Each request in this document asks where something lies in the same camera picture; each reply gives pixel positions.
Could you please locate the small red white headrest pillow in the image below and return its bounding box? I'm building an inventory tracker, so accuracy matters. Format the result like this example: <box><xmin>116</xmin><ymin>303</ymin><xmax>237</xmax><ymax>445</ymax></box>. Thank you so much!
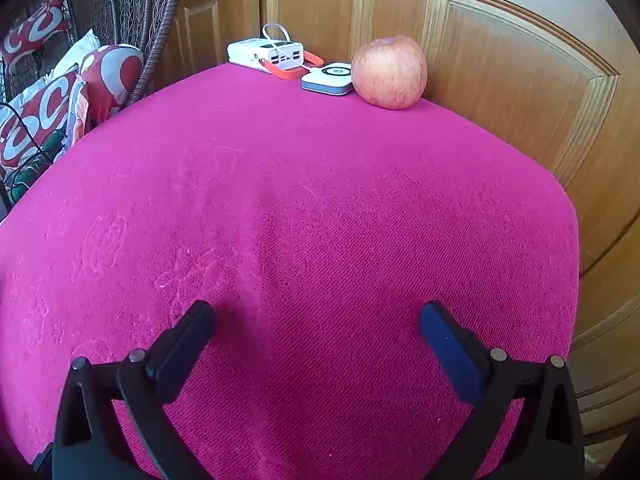
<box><xmin>0</xmin><ymin>0</ymin><xmax>71</xmax><ymax>63</ymax></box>

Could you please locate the pink tablecloth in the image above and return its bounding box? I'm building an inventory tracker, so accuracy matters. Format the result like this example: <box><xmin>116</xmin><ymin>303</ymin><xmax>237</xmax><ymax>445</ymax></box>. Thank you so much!
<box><xmin>0</xmin><ymin>62</ymin><xmax>581</xmax><ymax>480</ymax></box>

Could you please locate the red white patterned square cushion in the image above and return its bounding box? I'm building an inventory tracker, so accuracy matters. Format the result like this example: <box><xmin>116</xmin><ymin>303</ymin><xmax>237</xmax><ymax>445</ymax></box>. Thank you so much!
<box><xmin>0</xmin><ymin>67</ymin><xmax>83</xmax><ymax>171</ymax></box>

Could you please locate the brown wicker hanging chair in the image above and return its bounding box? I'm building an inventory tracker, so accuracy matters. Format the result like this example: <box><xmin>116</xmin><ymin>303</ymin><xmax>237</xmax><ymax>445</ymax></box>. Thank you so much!
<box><xmin>0</xmin><ymin>0</ymin><xmax>186</xmax><ymax>106</ymax></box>

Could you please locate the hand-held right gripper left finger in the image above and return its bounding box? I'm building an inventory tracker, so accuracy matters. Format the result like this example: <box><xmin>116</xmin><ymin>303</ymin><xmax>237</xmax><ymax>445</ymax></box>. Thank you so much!
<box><xmin>52</xmin><ymin>300</ymin><xmax>218</xmax><ymax>480</ymax></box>

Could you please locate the plaid cushion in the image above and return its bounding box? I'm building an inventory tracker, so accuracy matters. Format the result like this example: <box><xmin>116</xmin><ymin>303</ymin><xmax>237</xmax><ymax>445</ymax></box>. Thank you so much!
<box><xmin>65</xmin><ymin>80</ymin><xmax>93</xmax><ymax>148</ymax></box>

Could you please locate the white charging cable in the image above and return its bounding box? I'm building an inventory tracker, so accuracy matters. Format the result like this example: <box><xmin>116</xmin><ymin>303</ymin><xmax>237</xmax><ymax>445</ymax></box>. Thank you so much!
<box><xmin>261</xmin><ymin>23</ymin><xmax>313</xmax><ymax>73</ymax></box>

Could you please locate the red apple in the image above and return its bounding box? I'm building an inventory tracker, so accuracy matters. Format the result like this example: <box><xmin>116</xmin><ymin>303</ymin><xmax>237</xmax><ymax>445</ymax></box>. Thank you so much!
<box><xmin>351</xmin><ymin>35</ymin><xmax>429</xmax><ymax>111</ymax></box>

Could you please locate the red white patterned round cushion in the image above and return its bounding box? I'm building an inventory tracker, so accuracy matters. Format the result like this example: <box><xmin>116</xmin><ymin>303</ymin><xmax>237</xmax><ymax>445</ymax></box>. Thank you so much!
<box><xmin>80</xmin><ymin>44</ymin><xmax>146</xmax><ymax>126</ymax></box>

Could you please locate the white grey wireless charger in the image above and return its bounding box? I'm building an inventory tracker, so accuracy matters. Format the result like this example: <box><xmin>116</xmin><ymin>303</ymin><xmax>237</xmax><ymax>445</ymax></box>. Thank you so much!
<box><xmin>300</xmin><ymin>62</ymin><xmax>356</xmax><ymax>97</ymax></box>

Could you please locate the black cable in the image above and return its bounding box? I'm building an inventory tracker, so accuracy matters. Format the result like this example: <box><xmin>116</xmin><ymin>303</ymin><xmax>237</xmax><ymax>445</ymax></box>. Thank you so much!
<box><xmin>0</xmin><ymin>102</ymin><xmax>51</xmax><ymax>196</ymax></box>

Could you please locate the white power bank orange strap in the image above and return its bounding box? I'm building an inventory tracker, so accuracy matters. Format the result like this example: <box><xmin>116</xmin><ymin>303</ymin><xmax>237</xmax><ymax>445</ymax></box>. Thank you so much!
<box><xmin>227</xmin><ymin>37</ymin><xmax>325</xmax><ymax>82</ymax></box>

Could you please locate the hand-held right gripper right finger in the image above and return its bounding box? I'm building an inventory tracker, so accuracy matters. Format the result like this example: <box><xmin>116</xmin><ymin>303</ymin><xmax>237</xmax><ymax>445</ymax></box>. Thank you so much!
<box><xmin>419</xmin><ymin>301</ymin><xmax>586</xmax><ymax>480</ymax></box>

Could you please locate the green fabric item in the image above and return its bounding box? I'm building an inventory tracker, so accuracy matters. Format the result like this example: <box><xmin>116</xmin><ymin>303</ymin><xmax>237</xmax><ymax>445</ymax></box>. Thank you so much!
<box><xmin>40</xmin><ymin>132</ymin><xmax>68</xmax><ymax>161</ymax></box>

